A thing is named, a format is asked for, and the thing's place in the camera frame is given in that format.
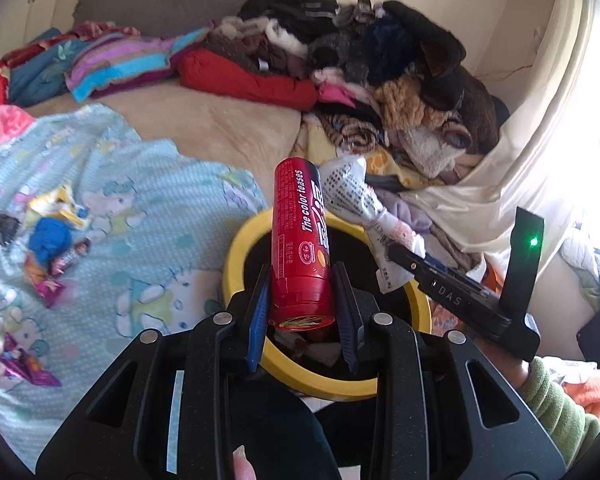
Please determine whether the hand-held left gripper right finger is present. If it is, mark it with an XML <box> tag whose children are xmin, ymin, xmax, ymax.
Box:
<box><xmin>332</xmin><ymin>261</ymin><xmax>566</xmax><ymax>480</ymax></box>

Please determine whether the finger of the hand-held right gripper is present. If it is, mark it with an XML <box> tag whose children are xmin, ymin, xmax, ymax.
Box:
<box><xmin>385</xmin><ymin>242</ymin><xmax>448</xmax><ymax>286</ymax></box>

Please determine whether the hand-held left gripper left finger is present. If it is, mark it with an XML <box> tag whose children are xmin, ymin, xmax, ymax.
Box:
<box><xmin>35</xmin><ymin>262</ymin><xmax>273</xmax><ymax>480</ymax></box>

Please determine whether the black bin with yellow rim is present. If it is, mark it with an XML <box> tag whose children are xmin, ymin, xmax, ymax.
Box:
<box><xmin>223</xmin><ymin>210</ymin><xmax>433</xmax><ymax>403</ymax></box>

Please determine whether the white printed plastic bag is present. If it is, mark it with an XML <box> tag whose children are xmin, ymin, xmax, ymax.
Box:
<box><xmin>320</xmin><ymin>155</ymin><xmax>426</xmax><ymax>293</ymax></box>

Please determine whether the red cylindrical snack can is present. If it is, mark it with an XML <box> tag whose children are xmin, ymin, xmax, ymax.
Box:
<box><xmin>269</xmin><ymin>156</ymin><xmax>337</xmax><ymax>333</ymax></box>

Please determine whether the dark candy bar wrapper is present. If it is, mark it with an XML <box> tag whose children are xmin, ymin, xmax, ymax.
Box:
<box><xmin>50</xmin><ymin>237</ymin><xmax>92</xmax><ymax>276</ymax></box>

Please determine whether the pink orange wrapper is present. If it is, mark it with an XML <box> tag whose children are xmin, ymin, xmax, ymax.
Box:
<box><xmin>24</xmin><ymin>255</ymin><xmax>66</xmax><ymax>308</ymax></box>

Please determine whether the blue ball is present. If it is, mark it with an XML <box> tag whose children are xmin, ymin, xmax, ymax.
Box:
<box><xmin>29</xmin><ymin>216</ymin><xmax>73</xmax><ymax>266</ymax></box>

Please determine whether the yellow foil wrapper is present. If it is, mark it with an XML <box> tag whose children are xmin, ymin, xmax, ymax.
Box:
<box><xmin>25</xmin><ymin>185</ymin><xmax>88</xmax><ymax>231</ymax></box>

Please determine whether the purple foil wrapper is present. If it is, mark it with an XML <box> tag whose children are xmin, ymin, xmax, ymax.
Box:
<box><xmin>0</xmin><ymin>332</ymin><xmax>62</xmax><ymax>391</ymax></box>

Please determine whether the person's right forearm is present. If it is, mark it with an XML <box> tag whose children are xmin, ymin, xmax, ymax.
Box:
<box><xmin>502</xmin><ymin>357</ymin><xmax>600</xmax><ymax>456</ymax></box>

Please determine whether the person's left hand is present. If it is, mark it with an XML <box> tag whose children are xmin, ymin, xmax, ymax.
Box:
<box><xmin>232</xmin><ymin>445</ymin><xmax>258</xmax><ymax>480</ymax></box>

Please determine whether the lavender fleece cloth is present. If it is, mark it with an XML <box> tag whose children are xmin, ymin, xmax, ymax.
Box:
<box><xmin>380</xmin><ymin>187</ymin><xmax>451</xmax><ymax>241</ymax></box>

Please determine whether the dark teal cloth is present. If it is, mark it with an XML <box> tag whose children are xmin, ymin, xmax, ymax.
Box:
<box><xmin>227</xmin><ymin>385</ymin><xmax>341</xmax><ymax>480</ymax></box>

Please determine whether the cream satin curtain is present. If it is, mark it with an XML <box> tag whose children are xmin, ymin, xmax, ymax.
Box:
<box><xmin>405</xmin><ymin>0</ymin><xmax>600</xmax><ymax>291</ymax></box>

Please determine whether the light blue cartoon sheet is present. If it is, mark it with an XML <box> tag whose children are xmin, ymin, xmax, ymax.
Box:
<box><xmin>0</xmin><ymin>104</ymin><xmax>271</xmax><ymax>471</ymax></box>

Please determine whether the pile of clothes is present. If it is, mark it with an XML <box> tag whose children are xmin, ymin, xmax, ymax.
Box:
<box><xmin>207</xmin><ymin>0</ymin><xmax>511</xmax><ymax>186</ymax></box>

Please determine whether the beige plush bed cover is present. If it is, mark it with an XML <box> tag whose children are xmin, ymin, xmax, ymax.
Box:
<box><xmin>25</xmin><ymin>80</ymin><xmax>303</xmax><ymax>181</ymax></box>

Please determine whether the red folded blanket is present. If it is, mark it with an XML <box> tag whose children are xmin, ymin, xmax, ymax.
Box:
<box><xmin>177</xmin><ymin>49</ymin><xmax>318</xmax><ymax>113</ymax></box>

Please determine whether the purple striped blanket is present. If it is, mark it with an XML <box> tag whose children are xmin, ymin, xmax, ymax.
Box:
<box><xmin>65</xmin><ymin>27</ymin><xmax>211</xmax><ymax>103</ymax></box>

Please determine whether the pink cartoon blanket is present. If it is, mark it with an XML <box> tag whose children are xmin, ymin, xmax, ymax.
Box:
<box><xmin>0</xmin><ymin>105</ymin><xmax>36</xmax><ymax>153</ymax></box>

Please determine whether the blue floral quilt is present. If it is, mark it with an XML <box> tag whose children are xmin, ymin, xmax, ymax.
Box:
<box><xmin>7</xmin><ymin>27</ymin><xmax>88</xmax><ymax>108</ymax></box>

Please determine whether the grey padded headboard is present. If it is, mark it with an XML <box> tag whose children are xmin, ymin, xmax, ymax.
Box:
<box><xmin>72</xmin><ymin>0</ymin><xmax>266</xmax><ymax>38</ymax></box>

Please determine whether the maroon floral blanket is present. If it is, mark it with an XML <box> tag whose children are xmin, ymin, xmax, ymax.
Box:
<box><xmin>2</xmin><ymin>20</ymin><xmax>141</xmax><ymax>68</ymax></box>

